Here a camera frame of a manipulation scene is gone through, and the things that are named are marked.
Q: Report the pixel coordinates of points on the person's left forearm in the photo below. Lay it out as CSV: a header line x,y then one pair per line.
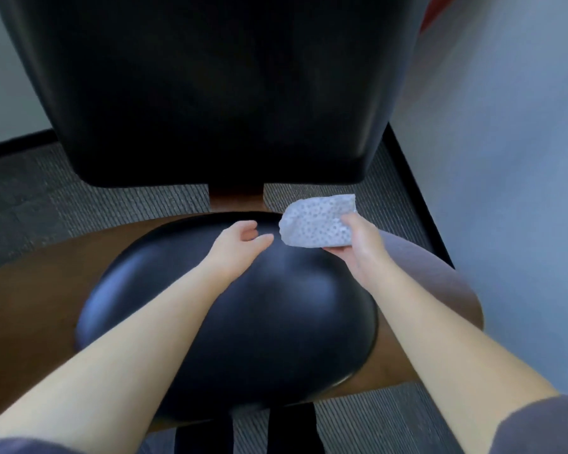
x,y
113,364

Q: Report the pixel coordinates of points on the person's right hand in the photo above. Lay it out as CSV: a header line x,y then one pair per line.
x,y
367,255

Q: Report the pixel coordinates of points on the red fire extinguisher box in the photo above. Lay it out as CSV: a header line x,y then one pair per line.
x,y
435,9

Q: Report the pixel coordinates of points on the light blue cleaning cloth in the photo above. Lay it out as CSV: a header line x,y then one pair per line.
x,y
312,222

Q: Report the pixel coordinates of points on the black trousers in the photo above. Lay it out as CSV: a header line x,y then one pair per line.
x,y
288,435

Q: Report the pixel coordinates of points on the person's left hand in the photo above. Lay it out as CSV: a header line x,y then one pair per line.
x,y
234,255

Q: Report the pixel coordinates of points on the wooden chair with black cushion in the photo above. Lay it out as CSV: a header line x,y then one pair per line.
x,y
217,89

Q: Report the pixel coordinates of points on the person's right forearm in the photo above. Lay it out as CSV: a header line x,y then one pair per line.
x,y
454,359

